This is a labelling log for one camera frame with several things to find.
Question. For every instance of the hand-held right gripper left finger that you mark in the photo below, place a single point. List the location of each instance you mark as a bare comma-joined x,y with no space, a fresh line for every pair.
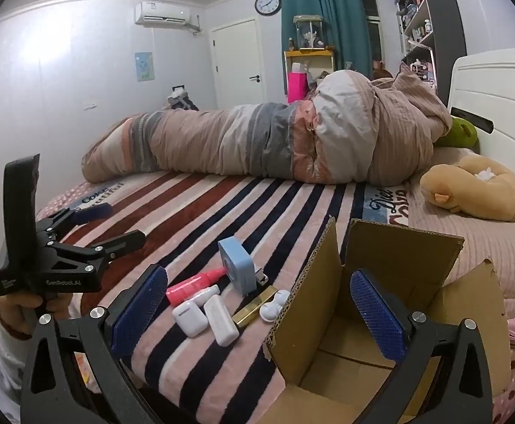
140,304

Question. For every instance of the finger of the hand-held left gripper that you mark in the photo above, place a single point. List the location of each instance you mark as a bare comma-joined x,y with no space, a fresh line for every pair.
91,214
120,243

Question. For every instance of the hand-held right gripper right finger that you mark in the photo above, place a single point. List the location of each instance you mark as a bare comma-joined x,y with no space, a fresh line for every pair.
374,318

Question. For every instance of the white square earbud case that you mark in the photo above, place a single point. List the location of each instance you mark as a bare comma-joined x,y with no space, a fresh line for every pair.
189,319

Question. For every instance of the pink plastic bottle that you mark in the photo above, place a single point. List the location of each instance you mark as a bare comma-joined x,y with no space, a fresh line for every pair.
191,289

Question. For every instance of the small white bottle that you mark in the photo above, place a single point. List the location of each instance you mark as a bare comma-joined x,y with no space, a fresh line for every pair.
206,294

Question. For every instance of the brown cardboard box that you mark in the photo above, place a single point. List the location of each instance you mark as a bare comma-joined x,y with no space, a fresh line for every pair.
416,251

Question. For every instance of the white oblong case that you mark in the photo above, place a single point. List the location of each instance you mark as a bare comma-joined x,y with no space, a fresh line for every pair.
220,320

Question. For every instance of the white earphone holder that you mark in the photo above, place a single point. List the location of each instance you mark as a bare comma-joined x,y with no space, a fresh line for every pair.
270,307

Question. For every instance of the light blue square device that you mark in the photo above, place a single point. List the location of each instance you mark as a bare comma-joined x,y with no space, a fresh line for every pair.
239,265

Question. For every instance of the gold rectangular bar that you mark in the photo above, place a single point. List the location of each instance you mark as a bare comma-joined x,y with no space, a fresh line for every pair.
250,311

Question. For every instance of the person's left hand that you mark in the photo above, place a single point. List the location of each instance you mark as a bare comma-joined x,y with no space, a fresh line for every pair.
18,313

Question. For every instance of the striped printed blanket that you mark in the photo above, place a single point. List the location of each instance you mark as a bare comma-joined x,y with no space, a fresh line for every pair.
195,212

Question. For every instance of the pink ribbed bed sheet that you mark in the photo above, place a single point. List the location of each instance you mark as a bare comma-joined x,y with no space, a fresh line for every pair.
482,243

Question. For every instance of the grey black bag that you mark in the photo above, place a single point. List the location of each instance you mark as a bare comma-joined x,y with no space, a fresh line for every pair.
182,97

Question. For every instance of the tan plush toy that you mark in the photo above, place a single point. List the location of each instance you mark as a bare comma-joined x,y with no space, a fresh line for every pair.
460,190

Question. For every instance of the pink grey patchwork quilt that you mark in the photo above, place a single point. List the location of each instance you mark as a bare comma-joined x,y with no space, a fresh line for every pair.
239,141

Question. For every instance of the green plush toy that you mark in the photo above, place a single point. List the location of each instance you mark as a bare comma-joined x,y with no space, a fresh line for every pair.
460,134

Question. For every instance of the white door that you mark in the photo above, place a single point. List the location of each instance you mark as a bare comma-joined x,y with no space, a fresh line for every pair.
235,62

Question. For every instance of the white air conditioner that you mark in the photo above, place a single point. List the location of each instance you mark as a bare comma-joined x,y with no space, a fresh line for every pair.
162,13

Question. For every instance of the pink gift bag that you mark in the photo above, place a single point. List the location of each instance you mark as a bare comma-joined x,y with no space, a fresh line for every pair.
297,87

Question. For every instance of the white bed headboard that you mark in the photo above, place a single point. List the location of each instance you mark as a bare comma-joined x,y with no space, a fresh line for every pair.
496,92

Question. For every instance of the yellow shelf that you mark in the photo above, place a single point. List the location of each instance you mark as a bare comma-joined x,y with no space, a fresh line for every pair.
309,53

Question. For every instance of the glass display case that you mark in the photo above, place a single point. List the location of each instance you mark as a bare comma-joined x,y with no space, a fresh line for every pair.
309,32

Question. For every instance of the window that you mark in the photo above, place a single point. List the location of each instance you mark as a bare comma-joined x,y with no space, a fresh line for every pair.
371,22

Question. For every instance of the teal curtain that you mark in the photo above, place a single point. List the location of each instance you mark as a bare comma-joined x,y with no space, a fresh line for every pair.
341,13

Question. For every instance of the dark tall bookshelf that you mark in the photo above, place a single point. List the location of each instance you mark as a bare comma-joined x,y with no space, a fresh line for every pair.
443,9

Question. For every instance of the small blue wall poster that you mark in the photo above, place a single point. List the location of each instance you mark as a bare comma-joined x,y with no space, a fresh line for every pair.
144,66

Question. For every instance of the round wall clock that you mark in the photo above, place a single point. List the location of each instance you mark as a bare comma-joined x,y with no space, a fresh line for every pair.
268,3

